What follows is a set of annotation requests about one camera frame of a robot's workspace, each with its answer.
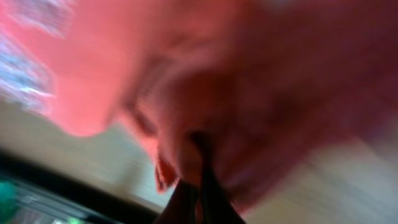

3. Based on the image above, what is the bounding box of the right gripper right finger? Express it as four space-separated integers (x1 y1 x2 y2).
191 132 246 224

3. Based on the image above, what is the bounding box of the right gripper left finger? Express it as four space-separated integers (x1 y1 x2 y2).
154 180 198 224

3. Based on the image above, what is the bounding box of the red orange polo shirt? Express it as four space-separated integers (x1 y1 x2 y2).
1 0 397 212

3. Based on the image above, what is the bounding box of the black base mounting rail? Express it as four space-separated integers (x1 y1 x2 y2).
1 152 159 224

